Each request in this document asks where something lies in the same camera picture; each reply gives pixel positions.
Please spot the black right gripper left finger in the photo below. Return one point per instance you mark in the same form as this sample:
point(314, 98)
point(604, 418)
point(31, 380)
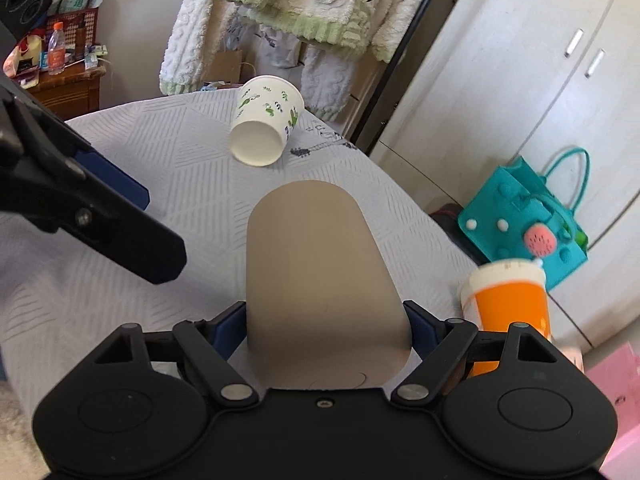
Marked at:
point(205, 348)

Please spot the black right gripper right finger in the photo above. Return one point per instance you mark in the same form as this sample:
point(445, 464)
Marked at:
point(442, 347)

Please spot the brown paper cup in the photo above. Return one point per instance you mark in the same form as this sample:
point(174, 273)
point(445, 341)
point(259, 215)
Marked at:
point(322, 309)

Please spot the orange plastic cup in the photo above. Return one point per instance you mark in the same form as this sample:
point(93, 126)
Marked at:
point(505, 292)

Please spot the white cactus print paper cup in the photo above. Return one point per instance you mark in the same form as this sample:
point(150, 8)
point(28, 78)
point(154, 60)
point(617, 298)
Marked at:
point(265, 117)

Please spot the teal felt handbag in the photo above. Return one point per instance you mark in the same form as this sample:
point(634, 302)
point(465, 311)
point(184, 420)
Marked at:
point(514, 215)

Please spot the white patterned tablecloth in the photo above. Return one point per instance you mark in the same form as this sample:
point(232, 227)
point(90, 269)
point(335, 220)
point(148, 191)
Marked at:
point(59, 298)

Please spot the pink box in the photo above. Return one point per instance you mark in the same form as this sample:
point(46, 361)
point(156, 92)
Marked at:
point(617, 376)

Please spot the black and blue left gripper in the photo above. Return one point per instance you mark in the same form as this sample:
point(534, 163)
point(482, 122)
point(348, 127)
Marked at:
point(54, 178)

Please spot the dark wooden cabinet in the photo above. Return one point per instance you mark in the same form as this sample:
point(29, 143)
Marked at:
point(73, 93)

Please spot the clear plastic water bottle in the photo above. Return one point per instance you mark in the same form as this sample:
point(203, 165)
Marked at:
point(57, 50)

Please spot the red patterned tote bag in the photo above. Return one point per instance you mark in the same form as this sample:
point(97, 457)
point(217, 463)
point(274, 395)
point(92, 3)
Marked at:
point(76, 16)

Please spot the white fluffy green-trimmed sweater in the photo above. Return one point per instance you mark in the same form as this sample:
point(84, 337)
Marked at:
point(344, 27)

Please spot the white wardrobe with handles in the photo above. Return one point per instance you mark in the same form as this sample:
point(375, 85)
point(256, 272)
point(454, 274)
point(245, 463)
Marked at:
point(509, 78)

